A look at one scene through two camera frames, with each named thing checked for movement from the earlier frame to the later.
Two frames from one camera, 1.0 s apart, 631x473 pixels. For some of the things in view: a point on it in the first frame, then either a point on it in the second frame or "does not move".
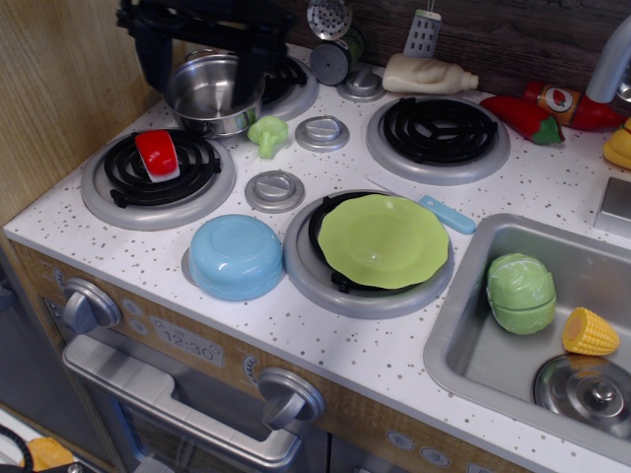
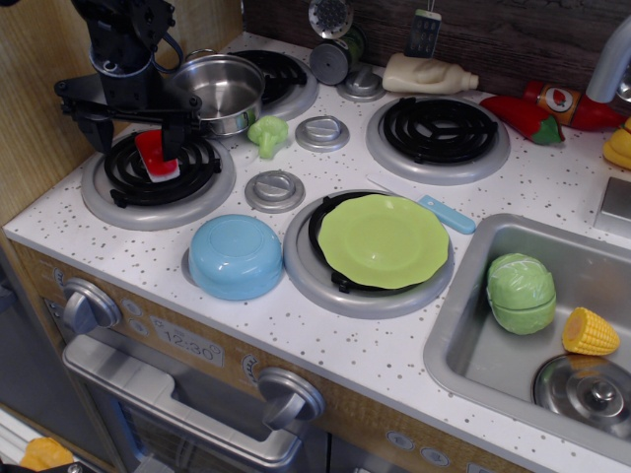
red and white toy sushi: x=159 y=155 does not move
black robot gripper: x=253 y=28 → x=102 y=95
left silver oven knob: x=87 y=307 does not move
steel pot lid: x=586 y=387 does not move
